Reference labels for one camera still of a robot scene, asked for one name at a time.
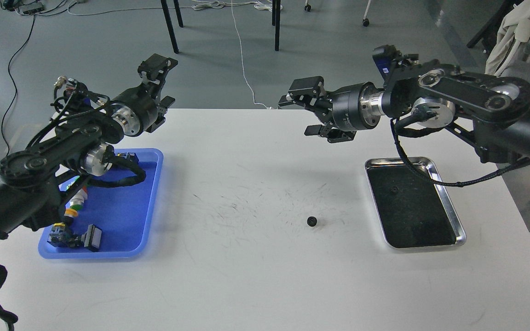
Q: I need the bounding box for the black table leg left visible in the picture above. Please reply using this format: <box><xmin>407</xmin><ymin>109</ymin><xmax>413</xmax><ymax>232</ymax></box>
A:
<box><xmin>160</xmin><ymin>0</ymin><xmax>184</xmax><ymax>54</ymax></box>

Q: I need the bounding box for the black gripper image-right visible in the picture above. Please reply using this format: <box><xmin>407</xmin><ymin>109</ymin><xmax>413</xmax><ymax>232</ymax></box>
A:
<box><xmin>278</xmin><ymin>77</ymin><xmax>384</xmax><ymax>143</ymax></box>

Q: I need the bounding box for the white square button switch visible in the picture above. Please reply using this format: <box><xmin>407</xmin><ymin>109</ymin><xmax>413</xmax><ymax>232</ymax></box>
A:
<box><xmin>81</xmin><ymin>224</ymin><xmax>103</xmax><ymax>252</ymax></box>

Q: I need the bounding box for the blue plastic tray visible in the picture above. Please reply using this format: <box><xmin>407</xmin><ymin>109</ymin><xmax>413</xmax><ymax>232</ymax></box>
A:
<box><xmin>38</xmin><ymin>148</ymin><xmax>163</xmax><ymax>259</ymax></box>

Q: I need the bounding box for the black table leg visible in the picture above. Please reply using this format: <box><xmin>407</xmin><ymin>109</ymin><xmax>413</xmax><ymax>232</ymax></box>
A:
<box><xmin>271</xmin><ymin>0</ymin><xmax>282</xmax><ymax>51</ymax></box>
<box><xmin>160</xmin><ymin>0</ymin><xmax>184</xmax><ymax>54</ymax></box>

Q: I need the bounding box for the black table leg right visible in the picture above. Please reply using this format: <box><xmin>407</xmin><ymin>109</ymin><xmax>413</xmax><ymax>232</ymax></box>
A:
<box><xmin>271</xmin><ymin>0</ymin><xmax>282</xmax><ymax>51</ymax></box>

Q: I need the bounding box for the black power strip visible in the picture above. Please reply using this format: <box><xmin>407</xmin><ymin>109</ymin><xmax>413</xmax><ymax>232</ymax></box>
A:
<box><xmin>17</xmin><ymin>0</ymin><xmax>45</xmax><ymax>15</ymax></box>

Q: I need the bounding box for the white floor cable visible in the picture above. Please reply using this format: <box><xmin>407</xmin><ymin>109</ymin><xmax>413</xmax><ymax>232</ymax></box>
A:
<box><xmin>191</xmin><ymin>0</ymin><xmax>284</xmax><ymax>110</ymax></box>

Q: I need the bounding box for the green push button switch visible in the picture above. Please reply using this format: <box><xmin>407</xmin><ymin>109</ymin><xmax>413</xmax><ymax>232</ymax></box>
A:
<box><xmin>64</xmin><ymin>187</ymin><xmax>88</xmax><ymax>218</ymax></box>

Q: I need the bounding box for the black floor cable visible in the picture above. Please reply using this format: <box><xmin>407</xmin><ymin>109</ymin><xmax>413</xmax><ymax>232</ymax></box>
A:
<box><xmin>0</xmin><ymin>0</ymin><xmax>81</xmax><ymax>196</ymax></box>

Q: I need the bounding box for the silver metal tray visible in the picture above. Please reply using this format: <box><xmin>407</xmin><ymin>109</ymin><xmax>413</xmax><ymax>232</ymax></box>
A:
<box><xmin>365</xmin><ymin>157</ymin><xmax>467</xmax><ymax>251</ymax></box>

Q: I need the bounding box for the yellow push button switch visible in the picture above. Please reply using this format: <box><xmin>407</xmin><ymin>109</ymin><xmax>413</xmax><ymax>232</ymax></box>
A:
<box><xmin>47</xmin><ymin>223</ymin><xmax>82</xmax><ymax>249</ymax></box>

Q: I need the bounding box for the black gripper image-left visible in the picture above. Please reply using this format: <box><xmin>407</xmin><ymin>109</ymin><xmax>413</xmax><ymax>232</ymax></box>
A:
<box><xmin>109</xmin><ymin>54</ymin><xmax>179</xmax><ymax>137</ymax></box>

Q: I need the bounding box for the red push button switch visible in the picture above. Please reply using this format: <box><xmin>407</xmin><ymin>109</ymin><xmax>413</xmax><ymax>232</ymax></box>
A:
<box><xmin>116</xmin><ymin>152</ymin><xmax>139</xmax><ymax>169</ymax></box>

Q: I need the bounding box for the beige cloth on chair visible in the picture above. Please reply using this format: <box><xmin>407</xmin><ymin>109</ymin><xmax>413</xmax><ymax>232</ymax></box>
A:
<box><xmin>484</xmin><ymin>0</ymin><xmax>530</xmax><ymax>77</ymax></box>

